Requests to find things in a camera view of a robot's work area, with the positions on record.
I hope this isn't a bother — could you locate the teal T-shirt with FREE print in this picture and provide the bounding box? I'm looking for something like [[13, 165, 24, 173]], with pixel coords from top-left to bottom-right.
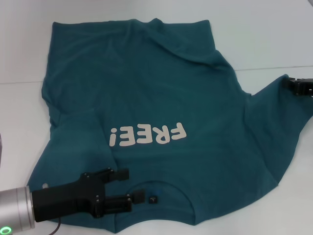
[[19, 17, 313, 233]]

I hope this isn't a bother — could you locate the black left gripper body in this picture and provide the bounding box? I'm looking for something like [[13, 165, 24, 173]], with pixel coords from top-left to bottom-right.
[[31, 172, 106, 223]]

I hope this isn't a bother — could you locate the left wrist connector cable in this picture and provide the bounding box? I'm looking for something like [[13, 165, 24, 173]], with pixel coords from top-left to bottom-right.
[[52, 217, 62, 235]]

